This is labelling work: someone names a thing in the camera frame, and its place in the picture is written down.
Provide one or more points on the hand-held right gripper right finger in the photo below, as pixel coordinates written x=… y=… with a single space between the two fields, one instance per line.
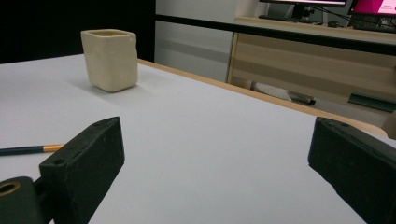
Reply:
x=355 y=161

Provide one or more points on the computer monitor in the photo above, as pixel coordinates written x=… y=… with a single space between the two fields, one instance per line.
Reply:
x=300 y=7

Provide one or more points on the black metal rail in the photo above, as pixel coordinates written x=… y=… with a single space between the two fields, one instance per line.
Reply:
x=280 y=32

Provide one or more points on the wooden desk with drawers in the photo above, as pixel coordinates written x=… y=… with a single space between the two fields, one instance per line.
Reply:
x=311 y=65

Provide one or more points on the pink screen monitor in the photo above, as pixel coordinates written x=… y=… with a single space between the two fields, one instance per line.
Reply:
x=375 y=6

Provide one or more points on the dark pen with gold band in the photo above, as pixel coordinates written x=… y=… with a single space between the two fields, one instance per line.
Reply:
x=28 y=149

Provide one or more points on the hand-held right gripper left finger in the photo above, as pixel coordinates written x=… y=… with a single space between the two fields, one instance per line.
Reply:
x=82 y=165

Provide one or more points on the black keyboard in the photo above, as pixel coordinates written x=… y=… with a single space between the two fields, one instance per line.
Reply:
x=373 y=27

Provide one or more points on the dark green flat bar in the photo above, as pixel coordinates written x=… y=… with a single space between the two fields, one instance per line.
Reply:
x=372 y=102

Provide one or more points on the cream square ceramic cup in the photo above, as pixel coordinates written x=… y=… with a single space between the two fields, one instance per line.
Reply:
x=110 y=59

